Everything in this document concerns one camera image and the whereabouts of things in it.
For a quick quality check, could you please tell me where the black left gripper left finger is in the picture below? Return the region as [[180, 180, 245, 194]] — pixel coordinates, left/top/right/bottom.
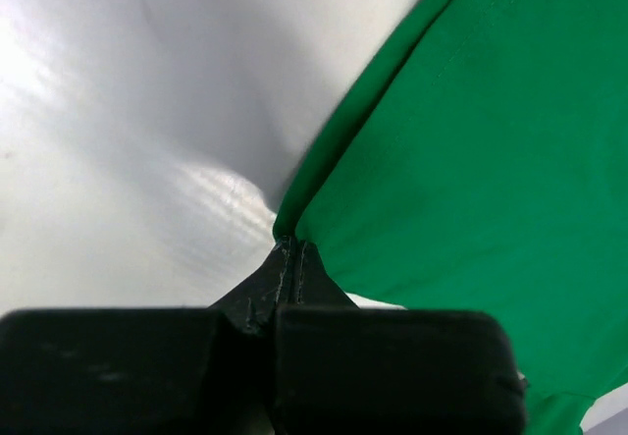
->
[[1, 238, 297, 434]]

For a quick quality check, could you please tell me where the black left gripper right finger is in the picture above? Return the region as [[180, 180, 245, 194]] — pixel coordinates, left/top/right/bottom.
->
[[272, 242, 527, 434]]

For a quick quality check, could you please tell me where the green t shirt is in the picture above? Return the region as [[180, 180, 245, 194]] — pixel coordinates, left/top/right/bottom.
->
[[274, 0, 627, 434]]

